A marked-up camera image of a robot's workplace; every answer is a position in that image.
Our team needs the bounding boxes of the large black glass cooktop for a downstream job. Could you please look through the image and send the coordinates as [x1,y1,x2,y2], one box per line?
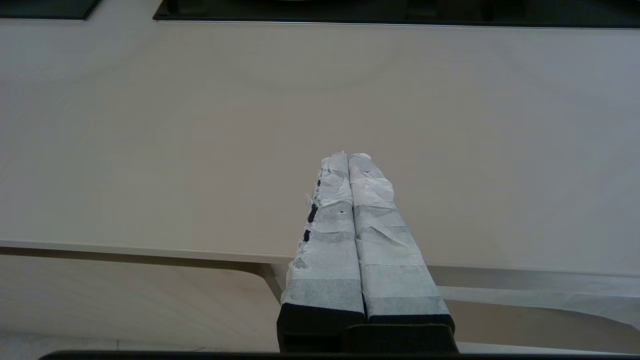
[152,0,640,29]

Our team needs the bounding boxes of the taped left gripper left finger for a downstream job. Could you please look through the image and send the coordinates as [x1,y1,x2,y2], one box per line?
[277,151,366,351]

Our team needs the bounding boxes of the small black glass cooktop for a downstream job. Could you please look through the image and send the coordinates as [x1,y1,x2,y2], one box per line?
[0,0,103,21]

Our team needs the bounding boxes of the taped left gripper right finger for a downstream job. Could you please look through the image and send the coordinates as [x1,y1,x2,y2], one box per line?
[348,153,456,332]

